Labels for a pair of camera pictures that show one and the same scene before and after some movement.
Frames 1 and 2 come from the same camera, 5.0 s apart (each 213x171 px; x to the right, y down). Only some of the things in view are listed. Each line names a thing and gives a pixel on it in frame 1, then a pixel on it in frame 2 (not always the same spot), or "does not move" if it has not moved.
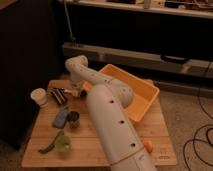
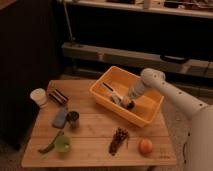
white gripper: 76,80 to 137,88
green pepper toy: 50,146 does not move
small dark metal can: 73,118 does not move
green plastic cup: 62,143 does not move
